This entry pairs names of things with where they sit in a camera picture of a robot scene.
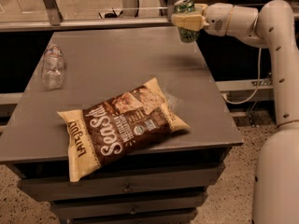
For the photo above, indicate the sea salt chips bag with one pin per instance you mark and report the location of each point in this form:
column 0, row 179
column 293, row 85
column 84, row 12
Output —
column 117, row 127

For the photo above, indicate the clear plastic water bottle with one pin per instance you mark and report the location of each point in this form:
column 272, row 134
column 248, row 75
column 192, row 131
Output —
column 53, row 67

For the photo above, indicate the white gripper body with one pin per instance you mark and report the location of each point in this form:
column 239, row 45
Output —
column 217, row 19

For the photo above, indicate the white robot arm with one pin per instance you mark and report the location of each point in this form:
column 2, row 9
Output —
column 276, row 188

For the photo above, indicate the metal railing frame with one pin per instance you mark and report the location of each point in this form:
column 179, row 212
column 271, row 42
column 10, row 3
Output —
column 37, row 15

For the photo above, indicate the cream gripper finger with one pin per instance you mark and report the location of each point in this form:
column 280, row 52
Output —
column 200, row 8
column 194, row 22

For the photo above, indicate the green soda can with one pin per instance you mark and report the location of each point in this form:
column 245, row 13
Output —
column 185, row 7

